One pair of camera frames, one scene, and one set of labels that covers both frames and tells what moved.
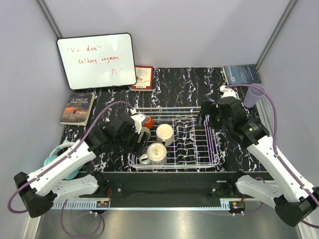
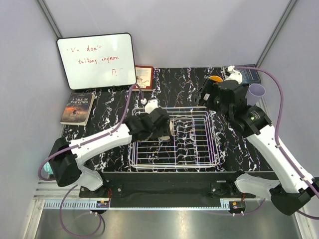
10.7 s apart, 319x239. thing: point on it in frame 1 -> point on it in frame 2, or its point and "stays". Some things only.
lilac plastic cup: [253, 95] stays
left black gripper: [141, 147] -> [163, 131]
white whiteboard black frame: [97, 61] stays
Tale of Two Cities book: [77, 108] stays
